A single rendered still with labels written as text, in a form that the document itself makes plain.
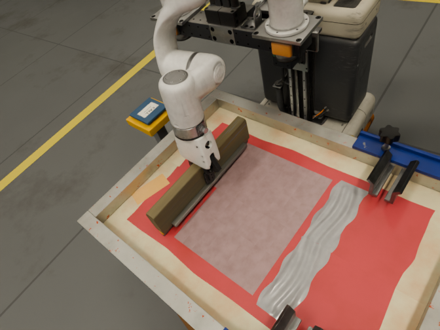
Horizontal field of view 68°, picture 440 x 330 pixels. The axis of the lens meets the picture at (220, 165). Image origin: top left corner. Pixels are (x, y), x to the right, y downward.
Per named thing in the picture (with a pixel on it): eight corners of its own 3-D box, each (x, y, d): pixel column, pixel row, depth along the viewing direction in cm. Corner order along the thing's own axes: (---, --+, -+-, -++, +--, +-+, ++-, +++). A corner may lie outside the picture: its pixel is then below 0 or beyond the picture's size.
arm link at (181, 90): (187, 44, 71) (226, 48, 67) (198, 85, 78) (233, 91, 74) (148, 84, 62) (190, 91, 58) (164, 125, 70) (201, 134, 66)
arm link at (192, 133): (216, 115, 70) (218, 125, 72) (186, 103, 74) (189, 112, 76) (192, 136, 66) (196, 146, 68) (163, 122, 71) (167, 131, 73)
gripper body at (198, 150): (217, 122, 71) (224, 157, 79) (184, 108, 76) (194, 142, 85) (194, 143, 68) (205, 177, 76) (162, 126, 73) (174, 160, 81)
